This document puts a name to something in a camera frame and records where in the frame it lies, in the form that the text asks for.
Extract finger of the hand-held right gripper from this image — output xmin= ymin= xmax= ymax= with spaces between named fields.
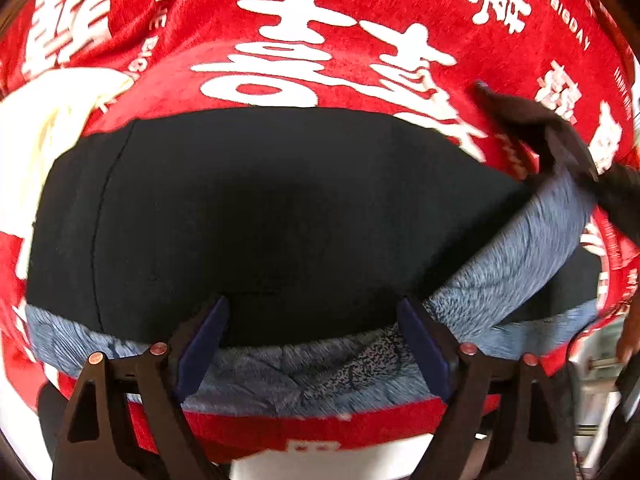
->
xmin=472 ymin=80 xmax=601 ymax=186

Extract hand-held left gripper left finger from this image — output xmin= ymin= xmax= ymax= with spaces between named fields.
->
xmin=52 ymin=295 xmax=231 ymax=480

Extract person's right hand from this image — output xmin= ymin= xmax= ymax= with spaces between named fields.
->
xmin=616 ymin=305 xmax=640 ymax=366

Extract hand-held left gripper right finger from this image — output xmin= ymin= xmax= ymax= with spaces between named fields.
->
xmin=396 ymin=296 xmax=576 ymax=480

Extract metal frame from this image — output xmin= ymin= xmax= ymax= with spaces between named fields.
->
xmin=570 ymin=330 xmax=628 ymax=480

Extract cream cloth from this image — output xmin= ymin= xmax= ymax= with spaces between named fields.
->
xmin=0 ymin=67 xmax=136 ymax=241

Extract black pants with grey lining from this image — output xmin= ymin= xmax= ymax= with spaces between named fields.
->
xmin=25 ymin=107 xmax=601 ymax=418

